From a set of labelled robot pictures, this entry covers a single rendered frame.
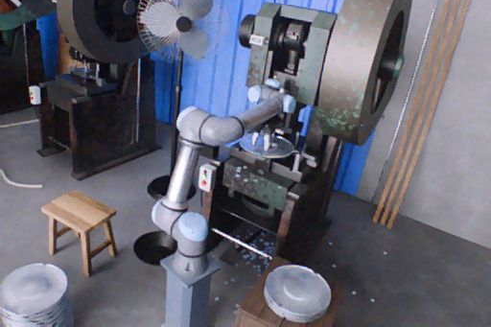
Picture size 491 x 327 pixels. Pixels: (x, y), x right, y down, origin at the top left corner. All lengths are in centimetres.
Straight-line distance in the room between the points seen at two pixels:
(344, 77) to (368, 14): 25
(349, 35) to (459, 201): 209
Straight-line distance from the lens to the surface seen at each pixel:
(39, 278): 183
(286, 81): 187
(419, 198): 321
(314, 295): 166
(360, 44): 140
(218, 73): 356
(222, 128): 133
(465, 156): 307
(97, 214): 209
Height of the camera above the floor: 155
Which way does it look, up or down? 24 degrees down
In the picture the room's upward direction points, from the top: 9 degrees clockwise
